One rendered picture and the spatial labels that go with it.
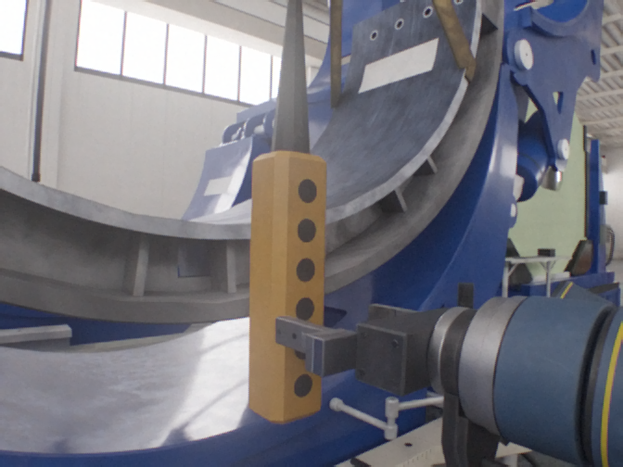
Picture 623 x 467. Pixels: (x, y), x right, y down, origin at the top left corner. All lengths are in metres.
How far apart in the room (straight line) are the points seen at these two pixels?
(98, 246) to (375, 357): 0.74
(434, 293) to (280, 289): 0.97
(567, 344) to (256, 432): 0.83
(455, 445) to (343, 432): 0.92
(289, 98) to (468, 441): 0.40
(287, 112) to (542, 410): 0.40
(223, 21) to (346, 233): 10.21
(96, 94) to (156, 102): 1.32
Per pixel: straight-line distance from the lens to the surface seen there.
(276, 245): 0.49
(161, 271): 1.02
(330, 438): 1.25
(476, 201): 1.64
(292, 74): 0.55
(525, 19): 2.31
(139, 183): 10.24
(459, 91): 1.56
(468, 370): 0.32
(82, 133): 10.09
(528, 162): 2.31
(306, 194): 0.50
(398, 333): 0.33
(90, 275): 0.98
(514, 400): 0.30
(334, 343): 0.34
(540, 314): 0.31
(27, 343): 2.63
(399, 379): 0.34
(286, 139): 0.52
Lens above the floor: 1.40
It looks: level
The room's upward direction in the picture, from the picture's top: 1 degrees clockwise
